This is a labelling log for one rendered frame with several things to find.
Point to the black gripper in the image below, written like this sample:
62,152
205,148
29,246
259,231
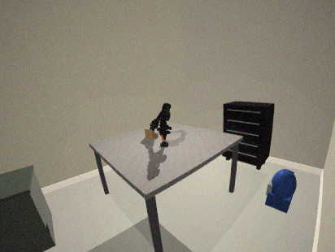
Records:
163,130

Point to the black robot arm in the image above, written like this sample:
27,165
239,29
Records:
163,116

